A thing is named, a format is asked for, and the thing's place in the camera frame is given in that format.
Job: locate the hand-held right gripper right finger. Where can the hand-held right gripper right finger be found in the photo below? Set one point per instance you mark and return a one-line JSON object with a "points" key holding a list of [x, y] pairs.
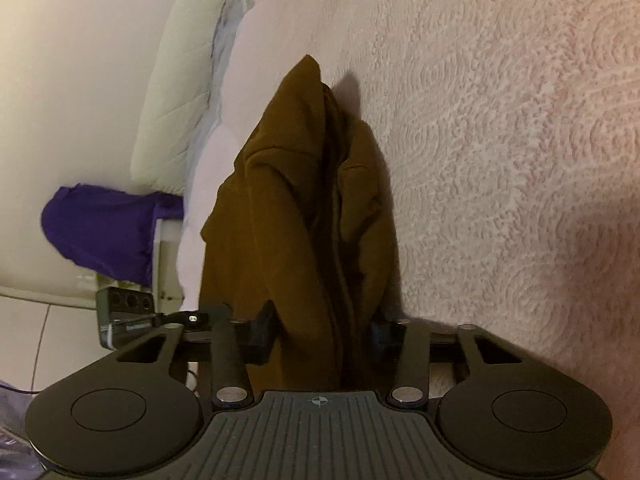
{"points": [[412, 355]]}

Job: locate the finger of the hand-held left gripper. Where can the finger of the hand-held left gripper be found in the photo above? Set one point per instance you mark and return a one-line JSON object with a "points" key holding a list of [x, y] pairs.
{"points": [[195, 317]]}

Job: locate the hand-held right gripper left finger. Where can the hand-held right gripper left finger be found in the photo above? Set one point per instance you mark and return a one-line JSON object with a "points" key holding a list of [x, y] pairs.
{"points": [[227, 355]]}

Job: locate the brown long-sleeved shirt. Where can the brown long-sleeved shirt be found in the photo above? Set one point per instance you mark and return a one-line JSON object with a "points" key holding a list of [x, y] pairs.
{"points": [[300, 240]]}

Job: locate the white nightstand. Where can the white nightstand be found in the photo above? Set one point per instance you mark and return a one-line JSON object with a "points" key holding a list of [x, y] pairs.
{"points": [[167, 260]]}

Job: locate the purple polo shirt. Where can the purple polo shirt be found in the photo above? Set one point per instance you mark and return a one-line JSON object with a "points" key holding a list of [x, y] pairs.
{"points": [[100, 230]]}

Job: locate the white quilted headboard cushion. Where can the white quilted headboard cushion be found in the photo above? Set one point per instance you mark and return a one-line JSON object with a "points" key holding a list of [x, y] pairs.
{"points": [[170, 110]]}

